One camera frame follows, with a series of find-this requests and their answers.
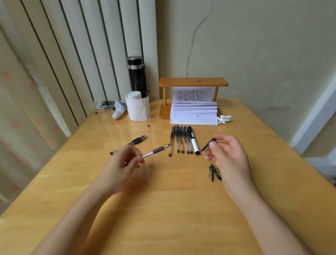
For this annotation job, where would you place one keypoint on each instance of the person's left hand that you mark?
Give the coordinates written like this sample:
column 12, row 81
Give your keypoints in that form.
column 119, row 172

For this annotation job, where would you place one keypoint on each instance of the person's right hand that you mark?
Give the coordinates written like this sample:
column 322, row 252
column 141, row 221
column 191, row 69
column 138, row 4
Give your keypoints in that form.
column 232, row 163

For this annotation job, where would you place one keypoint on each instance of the person's right thumb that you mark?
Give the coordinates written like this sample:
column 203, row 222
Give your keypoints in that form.
column 209, row 156

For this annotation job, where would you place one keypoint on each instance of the person's left thumb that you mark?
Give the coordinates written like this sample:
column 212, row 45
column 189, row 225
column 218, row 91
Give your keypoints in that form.
column 137, row 163

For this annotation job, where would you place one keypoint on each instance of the black pen cap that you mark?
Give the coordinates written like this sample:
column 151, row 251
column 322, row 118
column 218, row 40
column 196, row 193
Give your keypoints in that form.
column 208, row 144
column 210, row 173
column 216, row 172

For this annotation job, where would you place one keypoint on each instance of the black gel pen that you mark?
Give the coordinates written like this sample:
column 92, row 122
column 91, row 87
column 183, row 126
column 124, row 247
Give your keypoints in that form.
column 181, row 140
column 186, row 141
column 140, row 141
column 177, row 139
column 157, row 150
column 171, row 141
column 190, row 147
column 136, row 141

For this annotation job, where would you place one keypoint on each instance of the person's right forearm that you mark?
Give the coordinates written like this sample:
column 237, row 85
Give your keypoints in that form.
column 267, row 226

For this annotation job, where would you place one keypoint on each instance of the person's left forearm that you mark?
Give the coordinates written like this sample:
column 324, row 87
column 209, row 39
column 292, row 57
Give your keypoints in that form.
column 65, row 226

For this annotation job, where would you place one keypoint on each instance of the black and white marker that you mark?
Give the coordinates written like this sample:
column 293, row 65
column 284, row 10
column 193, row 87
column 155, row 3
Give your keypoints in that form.
column 194, row 143

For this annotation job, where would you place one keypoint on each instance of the crumpled white tissue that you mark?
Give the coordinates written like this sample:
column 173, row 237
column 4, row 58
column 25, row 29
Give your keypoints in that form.
column 224, row 119

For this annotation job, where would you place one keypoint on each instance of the open white paper notebook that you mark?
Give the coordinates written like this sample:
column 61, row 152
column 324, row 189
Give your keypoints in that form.
column 194, row 110

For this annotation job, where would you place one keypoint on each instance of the white toilet paper roll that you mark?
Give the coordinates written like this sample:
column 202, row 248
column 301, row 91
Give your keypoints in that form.
column 137, row 107

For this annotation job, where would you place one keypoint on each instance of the clear plastic bag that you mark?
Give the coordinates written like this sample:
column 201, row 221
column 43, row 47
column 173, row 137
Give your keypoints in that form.
column 103, row 104

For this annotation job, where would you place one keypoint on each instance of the wooden desk shelf stand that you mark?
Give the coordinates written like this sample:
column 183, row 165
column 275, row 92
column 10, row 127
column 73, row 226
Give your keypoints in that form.
column 193, row 82

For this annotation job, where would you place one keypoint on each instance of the black thermos bottle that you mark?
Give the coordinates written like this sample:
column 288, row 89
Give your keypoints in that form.
column 137, row 76

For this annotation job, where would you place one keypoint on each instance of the white vertical blinds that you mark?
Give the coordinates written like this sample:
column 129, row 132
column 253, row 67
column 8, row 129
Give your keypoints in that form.
column 99, row 47

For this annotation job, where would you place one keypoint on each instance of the pink patterned curtain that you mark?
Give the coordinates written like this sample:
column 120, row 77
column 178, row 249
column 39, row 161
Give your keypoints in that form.
column 23, row 110

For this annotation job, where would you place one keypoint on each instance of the white door frame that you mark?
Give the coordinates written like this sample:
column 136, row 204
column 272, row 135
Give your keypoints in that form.
column 315, row 118

